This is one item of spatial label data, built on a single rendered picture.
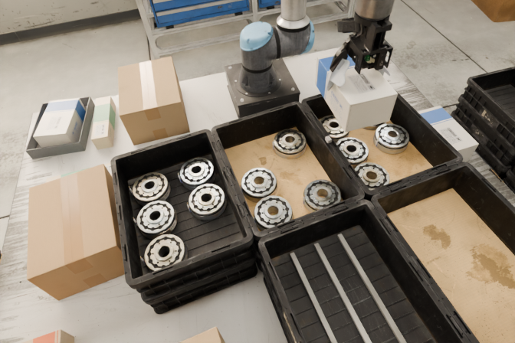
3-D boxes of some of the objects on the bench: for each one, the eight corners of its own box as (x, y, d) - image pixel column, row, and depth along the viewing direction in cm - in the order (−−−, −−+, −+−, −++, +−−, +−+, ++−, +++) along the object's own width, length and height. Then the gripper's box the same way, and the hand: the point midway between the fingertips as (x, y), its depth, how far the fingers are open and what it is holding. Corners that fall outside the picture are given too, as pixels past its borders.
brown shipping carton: (55, 215, 117) (28, 187, 105) (121, 191, 121) (103, 163, 109) (58, 301, 98) (26, 279, 86) (136, 269, 103) (116, 245, 91)
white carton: (404, 131, 132) (411, 113, 125) (432, 122, 134) (440, 105, 127) (437, 171, 119) (447, 154, 112) (468, 161, 121) (479, 144, 114)
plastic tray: (47, 112, 151) (41, 102, 148) (95, 104, 153) (90, 96, 149) (31, 159, 134) (24, 151, 130) (85, 151, 135) (79, 142, 131)
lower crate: (135, 200, 118) (123, 180, 109) (220, 172, 124) (214, 150, 115) (155, 318, 93) (142, 304, 84) (260, 276, 99) (257, 259, 90)
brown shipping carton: (130, 97, 154) (117, 66, 142) (180, 86, 157) (171, 56, 145) (133, 145, 135) (119, 115, 123) (190, 132, 138) (181, 101, 126)
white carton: (60, 116, 148) (49, 100, 141) (88, 113, 148) (79, 97, 141) (45, 152, 135) (32, 136, 128) (77, 149, 135) (65, 133, 128)
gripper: (339, 34, 68) (328, 109, 83) (428, 14, 71) (402, 92, 86) (322, 12, 73) (315, 86, 89) (405, -5, 76) (385, 71, 91)
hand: (352, 82), depth 89 cm, fingers closed on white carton, 13 cm apart
